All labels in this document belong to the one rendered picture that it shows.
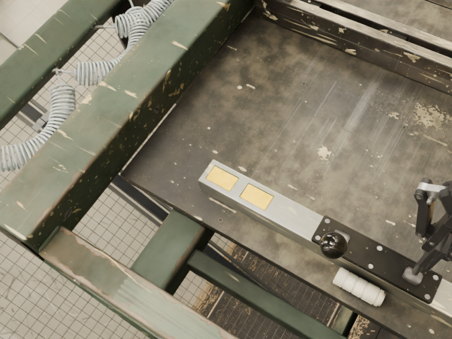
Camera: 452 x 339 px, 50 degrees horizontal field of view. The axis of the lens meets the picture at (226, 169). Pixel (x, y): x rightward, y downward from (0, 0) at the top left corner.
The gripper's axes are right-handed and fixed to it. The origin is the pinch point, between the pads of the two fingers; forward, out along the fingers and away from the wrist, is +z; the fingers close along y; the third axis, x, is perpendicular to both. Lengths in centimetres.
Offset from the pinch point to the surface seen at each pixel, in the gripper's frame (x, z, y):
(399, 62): 39.9, 12.8, -18.0
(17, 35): 157, 312, -415
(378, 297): -4.9, 13.6, -2.8
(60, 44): 21, 33, -101
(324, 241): -5.8, 1.1, -13.2
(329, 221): 1.9, 11.9, -14.6
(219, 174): 0.4, 12.5, -35.2
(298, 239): -2.5, 14.3, -17.9
